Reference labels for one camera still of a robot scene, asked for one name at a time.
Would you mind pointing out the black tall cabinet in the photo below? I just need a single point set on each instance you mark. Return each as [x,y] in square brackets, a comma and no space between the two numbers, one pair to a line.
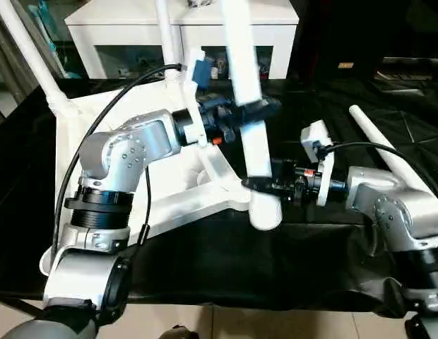
[332,35]

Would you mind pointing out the yellow label sticker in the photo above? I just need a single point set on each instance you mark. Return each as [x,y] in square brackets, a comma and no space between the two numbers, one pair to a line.
[346,65]

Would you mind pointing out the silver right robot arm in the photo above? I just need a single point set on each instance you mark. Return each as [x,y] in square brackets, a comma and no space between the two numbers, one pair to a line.
[392,201]

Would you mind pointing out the black plastic mat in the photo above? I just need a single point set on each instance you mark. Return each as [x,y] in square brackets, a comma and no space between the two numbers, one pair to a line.
[311,247]

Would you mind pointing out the black metal stand leg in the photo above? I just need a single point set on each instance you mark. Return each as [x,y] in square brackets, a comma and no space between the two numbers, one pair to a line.
[17,307]

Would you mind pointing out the dark brown rounded part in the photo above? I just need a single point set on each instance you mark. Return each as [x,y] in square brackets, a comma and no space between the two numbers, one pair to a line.
[180,333]

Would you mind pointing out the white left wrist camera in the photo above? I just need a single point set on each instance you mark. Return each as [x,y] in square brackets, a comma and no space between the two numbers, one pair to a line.
[192,92]

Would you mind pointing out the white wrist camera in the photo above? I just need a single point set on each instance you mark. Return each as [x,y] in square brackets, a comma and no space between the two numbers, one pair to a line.
[192,92]
[318,141]

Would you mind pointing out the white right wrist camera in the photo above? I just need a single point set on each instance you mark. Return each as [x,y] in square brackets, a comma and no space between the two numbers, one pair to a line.
[318,141]

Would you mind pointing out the white plastic table top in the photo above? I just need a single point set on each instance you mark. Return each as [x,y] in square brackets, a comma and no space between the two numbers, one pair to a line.
[176,183]

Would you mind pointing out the white glass-door cabinet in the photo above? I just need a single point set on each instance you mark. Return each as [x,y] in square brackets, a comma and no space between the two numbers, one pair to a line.
[116,28]

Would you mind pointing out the white plastic table leg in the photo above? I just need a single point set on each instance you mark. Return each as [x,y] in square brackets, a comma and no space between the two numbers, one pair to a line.
[378,137]
[32,56]
[167,35]
[245,70]

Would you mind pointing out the black long bar device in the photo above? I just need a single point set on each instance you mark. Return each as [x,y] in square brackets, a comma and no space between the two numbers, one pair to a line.
[413,61]

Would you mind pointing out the black white crumpled bundle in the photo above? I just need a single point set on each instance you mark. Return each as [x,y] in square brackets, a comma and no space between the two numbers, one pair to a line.
[198,3]

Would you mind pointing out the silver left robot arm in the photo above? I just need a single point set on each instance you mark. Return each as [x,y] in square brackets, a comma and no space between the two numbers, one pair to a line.
[134,148]

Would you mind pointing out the grey curtain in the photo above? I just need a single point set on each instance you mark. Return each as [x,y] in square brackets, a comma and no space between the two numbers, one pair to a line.
[7,70]

